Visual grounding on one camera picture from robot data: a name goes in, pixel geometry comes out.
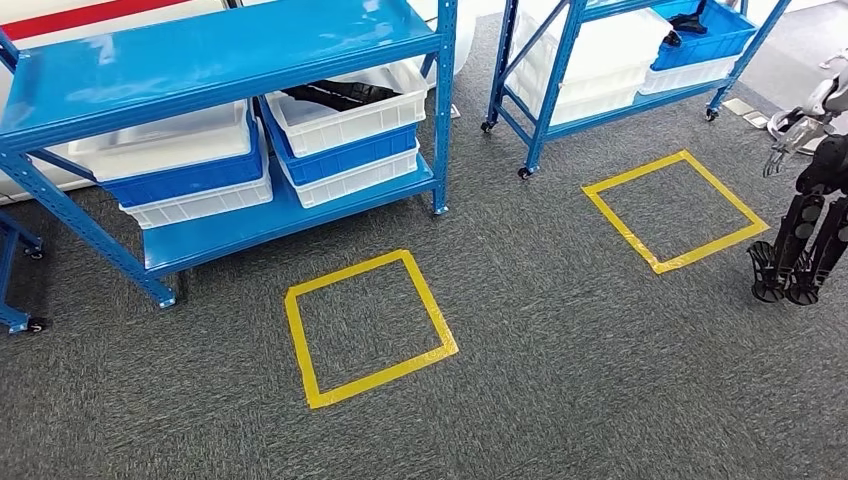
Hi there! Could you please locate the yellow floor tape square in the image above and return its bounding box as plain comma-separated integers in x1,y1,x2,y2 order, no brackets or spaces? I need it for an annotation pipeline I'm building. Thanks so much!
284,249,460,410
581,150,771,276

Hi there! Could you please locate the blue steel shelf rack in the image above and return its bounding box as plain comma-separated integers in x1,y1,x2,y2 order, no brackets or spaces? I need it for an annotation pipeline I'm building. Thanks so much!
0,210,49,335
0,0,460,311
481,0,793,180

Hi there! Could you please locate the small blue bin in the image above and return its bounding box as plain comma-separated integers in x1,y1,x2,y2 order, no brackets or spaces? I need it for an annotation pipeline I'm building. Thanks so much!
651,0,758,72

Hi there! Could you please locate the black part in blue bin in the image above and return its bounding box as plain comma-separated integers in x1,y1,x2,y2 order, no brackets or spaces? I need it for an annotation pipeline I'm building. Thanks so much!
662,0,709,48

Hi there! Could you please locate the small white bin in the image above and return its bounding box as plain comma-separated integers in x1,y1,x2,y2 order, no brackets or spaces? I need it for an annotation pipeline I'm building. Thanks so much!
639,56,740,96

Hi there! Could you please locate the white car with red stripe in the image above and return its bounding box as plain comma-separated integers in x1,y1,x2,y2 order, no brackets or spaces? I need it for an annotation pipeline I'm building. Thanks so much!
0,0,478,203

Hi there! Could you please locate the black humanoid robot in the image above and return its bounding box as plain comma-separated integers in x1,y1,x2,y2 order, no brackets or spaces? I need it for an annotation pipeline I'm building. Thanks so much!
747,49,848,307

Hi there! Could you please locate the large translucent white bin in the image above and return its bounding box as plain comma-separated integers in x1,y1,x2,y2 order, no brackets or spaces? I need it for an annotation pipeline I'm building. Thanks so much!
506,6,674,127

